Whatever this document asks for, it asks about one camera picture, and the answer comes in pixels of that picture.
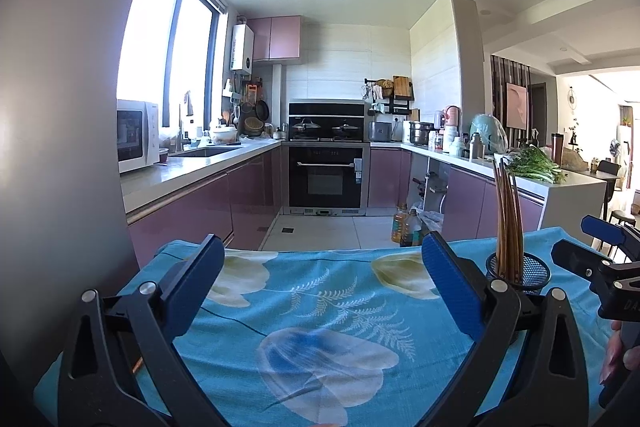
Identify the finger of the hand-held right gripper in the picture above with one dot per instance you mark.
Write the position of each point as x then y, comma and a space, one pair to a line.
575, 257
605, 231

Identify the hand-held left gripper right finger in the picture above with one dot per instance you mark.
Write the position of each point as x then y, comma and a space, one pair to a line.
452, 282

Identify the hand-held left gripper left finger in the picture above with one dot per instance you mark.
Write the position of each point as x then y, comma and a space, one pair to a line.
197, 277

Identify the black mesh utensil holder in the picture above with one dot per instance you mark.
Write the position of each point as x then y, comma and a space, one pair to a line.
532, 274

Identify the bunch of wooden chopsticks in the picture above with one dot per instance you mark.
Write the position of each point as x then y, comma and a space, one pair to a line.
507, 227

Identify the person's right hand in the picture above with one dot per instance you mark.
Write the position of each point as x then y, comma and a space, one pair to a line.
612, 357

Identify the black stool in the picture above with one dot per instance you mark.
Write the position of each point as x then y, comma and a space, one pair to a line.
624, 216

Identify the white plastic bag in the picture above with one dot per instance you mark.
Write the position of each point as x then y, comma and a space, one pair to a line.
432, 222

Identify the black dining chair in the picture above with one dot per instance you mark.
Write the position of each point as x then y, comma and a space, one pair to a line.
610, 167

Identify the purple kitchen base cabinets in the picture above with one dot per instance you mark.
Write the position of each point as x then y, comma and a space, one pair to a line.
470, 202
200, 212

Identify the clear cooking oil bottle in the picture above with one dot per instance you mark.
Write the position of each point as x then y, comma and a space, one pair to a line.
413, 229

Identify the yellow cooking oil bottle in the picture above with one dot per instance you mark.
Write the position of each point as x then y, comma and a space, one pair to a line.
398, 227

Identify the bunch of green vegetables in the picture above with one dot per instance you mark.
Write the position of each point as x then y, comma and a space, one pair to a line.
535, 167

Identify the dark travel tumbler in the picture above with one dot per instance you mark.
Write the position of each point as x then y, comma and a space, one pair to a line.
557, 148

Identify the blue floral tablecloth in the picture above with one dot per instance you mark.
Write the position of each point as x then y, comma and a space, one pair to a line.
300, 297

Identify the steel thermos bottle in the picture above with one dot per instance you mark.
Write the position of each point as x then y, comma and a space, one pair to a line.
476, 146

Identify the white casserole pot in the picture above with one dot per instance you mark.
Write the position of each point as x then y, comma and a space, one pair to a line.
223, 137

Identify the chrome sink faucet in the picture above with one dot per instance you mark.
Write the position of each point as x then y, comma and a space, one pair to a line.
181, 132

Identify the stainless steel stock pot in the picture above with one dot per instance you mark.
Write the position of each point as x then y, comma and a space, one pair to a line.
421, 133

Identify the white microwave oven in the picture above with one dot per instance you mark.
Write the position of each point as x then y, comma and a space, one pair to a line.
137, 134

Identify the pale green kitchen appliance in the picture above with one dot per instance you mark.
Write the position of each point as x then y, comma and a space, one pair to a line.
487, 129

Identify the woven brown basket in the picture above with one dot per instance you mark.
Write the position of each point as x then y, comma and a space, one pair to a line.
253, 126

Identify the pink electric kettle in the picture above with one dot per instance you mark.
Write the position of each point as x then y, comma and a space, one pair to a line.
451, 119

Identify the black integrated stove with oven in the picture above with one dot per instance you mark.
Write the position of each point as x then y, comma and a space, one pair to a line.
327, 177

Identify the silver toaster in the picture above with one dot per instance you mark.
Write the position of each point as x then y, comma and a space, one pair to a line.
380, 132

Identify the hanging black frying pan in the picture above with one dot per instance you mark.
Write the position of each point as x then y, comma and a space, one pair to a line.
262, 110

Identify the black pot with glass lid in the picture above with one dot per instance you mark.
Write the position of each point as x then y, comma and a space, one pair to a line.
306, 130
346, 131

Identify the wooden cutting board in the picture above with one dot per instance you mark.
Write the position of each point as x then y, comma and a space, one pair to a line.
401, 86

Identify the large kitchen window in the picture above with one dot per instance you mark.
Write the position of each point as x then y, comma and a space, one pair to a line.
150, 52

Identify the round wall clock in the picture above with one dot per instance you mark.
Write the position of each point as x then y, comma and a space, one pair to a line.
572, 97

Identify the pink wall painting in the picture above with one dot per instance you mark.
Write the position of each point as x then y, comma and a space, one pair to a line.
517, 104

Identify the black wall rack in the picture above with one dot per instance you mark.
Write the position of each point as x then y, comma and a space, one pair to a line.
397, 107

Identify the white wall water heater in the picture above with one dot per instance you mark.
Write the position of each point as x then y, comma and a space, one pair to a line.
242, 49

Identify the purple wall cabinet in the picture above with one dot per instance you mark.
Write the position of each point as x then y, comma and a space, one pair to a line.
274, 38

